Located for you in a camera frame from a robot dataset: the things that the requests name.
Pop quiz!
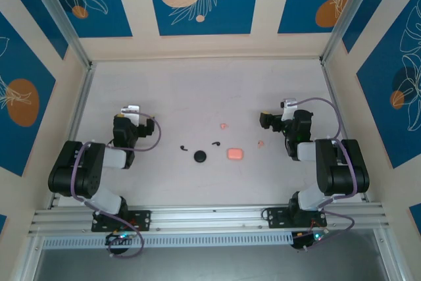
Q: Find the aluminium table side rail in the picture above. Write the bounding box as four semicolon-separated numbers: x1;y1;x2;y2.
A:
49;62;96;209
319;59;369;203

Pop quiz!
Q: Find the white slotted cable duct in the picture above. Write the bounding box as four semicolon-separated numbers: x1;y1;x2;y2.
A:
41;231;294;249

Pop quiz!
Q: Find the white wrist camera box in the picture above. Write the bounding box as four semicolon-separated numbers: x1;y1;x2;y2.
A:
280;97;299;121
120;104;141;120

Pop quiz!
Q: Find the pink earbud charging case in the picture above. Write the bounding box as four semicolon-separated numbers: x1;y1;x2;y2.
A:
226;147;243;161

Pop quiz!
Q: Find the aluminium corner post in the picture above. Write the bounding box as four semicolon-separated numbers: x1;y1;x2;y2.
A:
22;0;95;70
320;0;379;64

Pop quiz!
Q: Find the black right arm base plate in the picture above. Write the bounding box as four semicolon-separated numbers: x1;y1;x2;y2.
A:
262;207;328;229

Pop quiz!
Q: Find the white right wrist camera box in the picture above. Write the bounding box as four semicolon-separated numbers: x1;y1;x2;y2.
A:
280;97;299;121

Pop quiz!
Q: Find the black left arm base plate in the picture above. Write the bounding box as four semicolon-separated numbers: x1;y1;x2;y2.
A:
91;209;152;232

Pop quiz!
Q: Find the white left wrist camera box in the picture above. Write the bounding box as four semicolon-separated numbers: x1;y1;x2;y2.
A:
120;104;141;120

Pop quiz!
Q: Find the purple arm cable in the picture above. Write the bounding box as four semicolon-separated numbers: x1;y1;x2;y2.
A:
70;113;162;259
294;97;359;252

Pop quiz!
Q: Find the aluminium front frame rail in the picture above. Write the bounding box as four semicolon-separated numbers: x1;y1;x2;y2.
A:
28;202;392;236

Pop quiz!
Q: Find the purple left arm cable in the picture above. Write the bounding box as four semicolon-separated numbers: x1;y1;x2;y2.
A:
70;113;162;259

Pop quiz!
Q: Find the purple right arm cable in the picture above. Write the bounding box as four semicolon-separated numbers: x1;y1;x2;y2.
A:
294;97;359;252

